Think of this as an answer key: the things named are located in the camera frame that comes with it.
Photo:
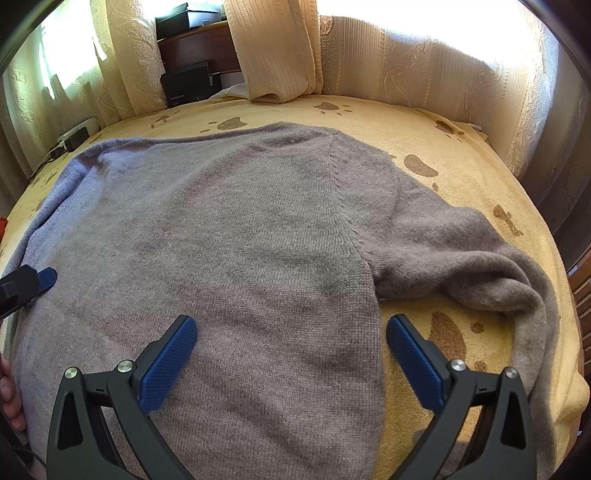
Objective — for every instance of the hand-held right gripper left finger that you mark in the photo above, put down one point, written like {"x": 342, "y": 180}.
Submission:
{"x": 166, "y": 369}

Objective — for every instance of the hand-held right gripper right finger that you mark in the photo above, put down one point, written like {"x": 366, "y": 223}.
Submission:
{"x": 415, "y": 369}

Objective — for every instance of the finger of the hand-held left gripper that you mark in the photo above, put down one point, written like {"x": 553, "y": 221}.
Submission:
{"x": 46, "y": 279}

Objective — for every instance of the grey knit sweater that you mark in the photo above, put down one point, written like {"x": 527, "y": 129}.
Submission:
{"x": 231, "y": 230}

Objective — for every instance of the person's left hand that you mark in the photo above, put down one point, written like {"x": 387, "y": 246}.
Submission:
{"x": 9, "y": 397}

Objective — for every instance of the black power adapter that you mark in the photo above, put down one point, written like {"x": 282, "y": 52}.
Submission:
{"x": 76, "y": 140}

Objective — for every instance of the white power strip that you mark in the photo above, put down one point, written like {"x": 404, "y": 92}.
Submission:
{"x": 85, "y": 127}

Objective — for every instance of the yellow paw print blanket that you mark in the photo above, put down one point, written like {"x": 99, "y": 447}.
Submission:
{"x": 461, "y": 152}

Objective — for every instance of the patterned cream curtain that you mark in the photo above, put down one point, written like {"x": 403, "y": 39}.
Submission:
{"x": 120, "y": 64}
{"x": 438, "y": 78}

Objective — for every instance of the upright black box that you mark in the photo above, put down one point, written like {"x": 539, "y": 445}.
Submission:
{"x": 189, "y": 87}

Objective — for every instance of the white cloth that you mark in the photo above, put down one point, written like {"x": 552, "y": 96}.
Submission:
{"x": 231, "y": 91}

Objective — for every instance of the brown wooden shelf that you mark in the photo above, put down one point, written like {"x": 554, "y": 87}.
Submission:
{"x": 203, "y": 48}

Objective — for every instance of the flat black box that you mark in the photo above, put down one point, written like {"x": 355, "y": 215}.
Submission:
{"x": 189, "y": 18}

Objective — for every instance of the ribbed cream curtain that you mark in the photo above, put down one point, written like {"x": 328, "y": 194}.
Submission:
{"x": 277, "y": 55}

